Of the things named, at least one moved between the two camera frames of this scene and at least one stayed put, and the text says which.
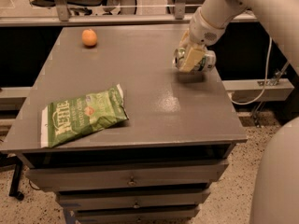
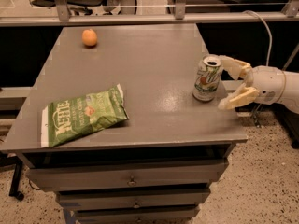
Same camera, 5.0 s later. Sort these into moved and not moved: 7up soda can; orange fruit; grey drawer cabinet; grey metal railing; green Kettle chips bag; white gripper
Moved: white gripper; 7up soda can
Not moved: grey drawer cabinet; green Kettle chips bag; orange fruit; grey metal railing
